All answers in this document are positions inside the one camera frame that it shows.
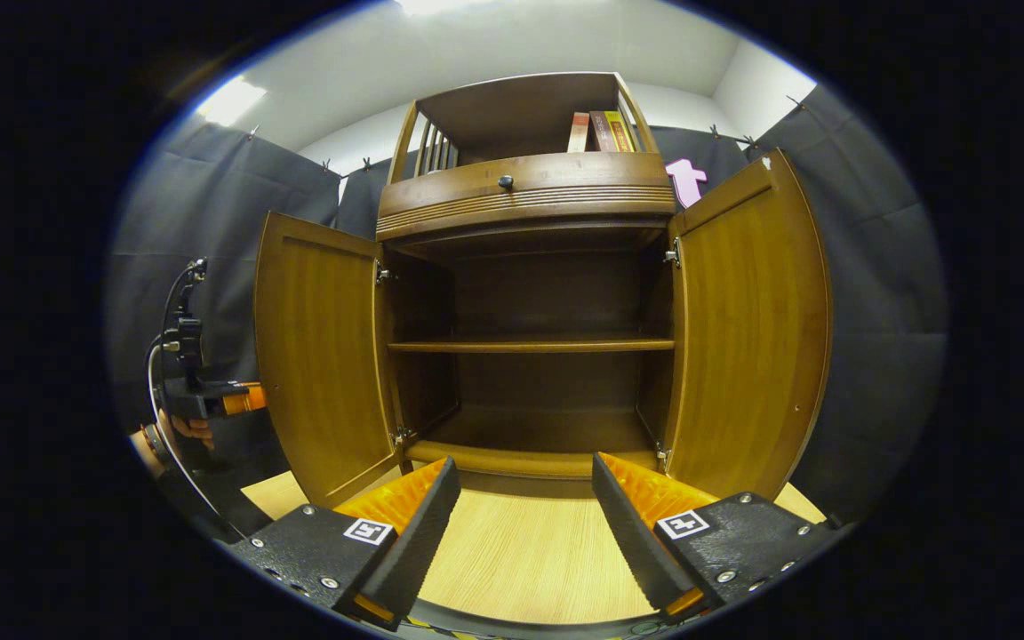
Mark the yellow book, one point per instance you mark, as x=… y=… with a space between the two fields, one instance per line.
x=622 y=132

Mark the small ceiling light panel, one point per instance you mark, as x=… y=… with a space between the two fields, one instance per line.
x=229 y=100

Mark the wooden shoe cabinet door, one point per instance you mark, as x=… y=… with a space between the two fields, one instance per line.
x=752 y=338
x=316 y=356

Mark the beige book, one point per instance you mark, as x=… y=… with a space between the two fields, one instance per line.
x=579 y=133

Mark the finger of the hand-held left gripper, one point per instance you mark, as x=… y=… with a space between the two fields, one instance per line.
x=245 y=400

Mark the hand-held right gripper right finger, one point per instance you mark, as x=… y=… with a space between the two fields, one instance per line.
x=632 y=542

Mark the wooden drawer with black knob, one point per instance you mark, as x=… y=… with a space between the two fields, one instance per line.
x=565 y=178

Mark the large ceiling light panel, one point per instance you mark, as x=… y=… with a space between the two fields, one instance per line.
x=450 y=5

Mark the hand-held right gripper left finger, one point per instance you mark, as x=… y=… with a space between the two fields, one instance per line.
x=410 y=542

